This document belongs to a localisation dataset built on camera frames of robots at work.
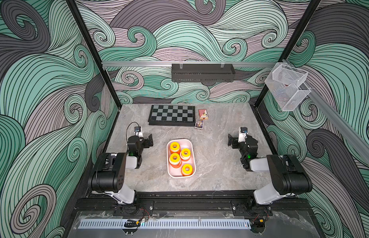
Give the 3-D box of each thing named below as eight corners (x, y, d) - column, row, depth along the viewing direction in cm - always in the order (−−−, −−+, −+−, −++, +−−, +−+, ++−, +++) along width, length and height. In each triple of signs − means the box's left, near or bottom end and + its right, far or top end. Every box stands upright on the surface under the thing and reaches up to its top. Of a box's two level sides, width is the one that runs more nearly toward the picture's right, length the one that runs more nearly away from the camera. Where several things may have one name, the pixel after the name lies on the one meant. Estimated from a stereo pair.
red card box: (199, 119, 114) (199, 117, 112) (198, 110, 120) (198, 108, 119) (208, 119, 114) (208, 117, 112) (206, 110, 120) (207, 108, 119)
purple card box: (194, 128, 109) (194, 126, 107) (195, 120, 114) (196, 118, 112) (202, 129, 108) (203, 127, 106) (204, 121, 113) (204, 119, 111)
